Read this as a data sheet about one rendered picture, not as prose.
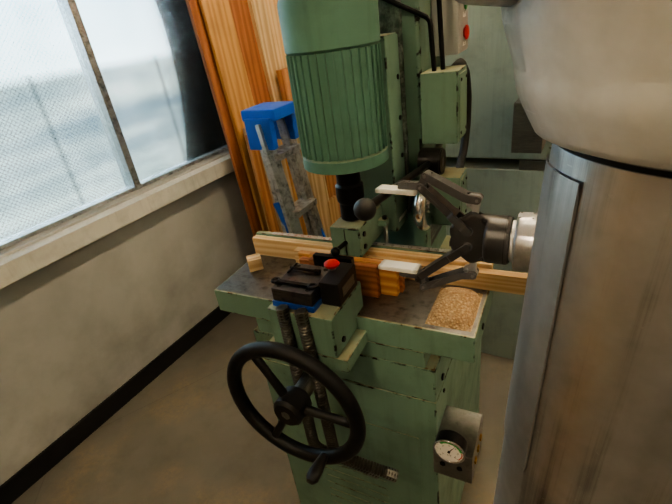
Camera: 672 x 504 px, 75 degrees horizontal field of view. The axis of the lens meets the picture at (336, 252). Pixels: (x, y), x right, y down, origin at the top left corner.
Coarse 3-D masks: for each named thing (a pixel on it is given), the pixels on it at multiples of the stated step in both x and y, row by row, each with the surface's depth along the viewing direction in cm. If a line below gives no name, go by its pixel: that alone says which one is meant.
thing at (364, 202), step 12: (420, 156) 95; (432, 156) 94; (444, 156) 96; (420, 168) 88; (432, 168) 94; (444, 168) 98; (360, 204) 64; (372, 204) 64; (360, 216) 65; (372, 216) 65
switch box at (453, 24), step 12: (432, 0) 93; (444, 0) 92; (432, 12) 94; (444, 12) 93; (456, 12) 92; (444, 24) 94; (456, 24) 93; (444, 36) 96; (456, 36) 95; (444, 48) 97; (456, 48) 96
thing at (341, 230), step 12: (336, 228) 93; (348, 228) 92; (360, 228) 92; (372, 228) 98; (336, 240) 95; (348, 240) 93; (360, 240) 92; (372, 240) 98; (348, 252) 95; (360, 252) 94
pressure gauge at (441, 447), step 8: (440, 432) 86; (448, 432) 85; (456, 432) 85; (440, 440) 84; (448, 440) 84; (456, 440) 84; (464, 440) 85; (440, 448) 86; (448, 448) 85; (456, 448) 84; (464, 448) 84; (440, 456) 87; (448, 456) 86; (456, 456) 85; (464, 456) 83
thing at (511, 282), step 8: (296, 248) 108; (304, 248) 107; (312, 248) 107; (296, 256) 108; (376, 256) 99; (424, 264) 93; (448, 264) 92; (440, 272) 92; (480, 272) 88; (488, 272) 88; (496, 272) 87; (504, 272) 87; (512, 272) 86; (520, 272) 86; (464, 280) 90; (472, 280) 90; (480, 280) 89; (488, 280) 88; (496, 280) 87; (504, 280) 86; (512, 280) 86; (520, 280) 85; (480, 288) 90; (488, 288) 89; (496, 288) 88; (504, 288) 87; (512, 288) 86; (520, 288) 86
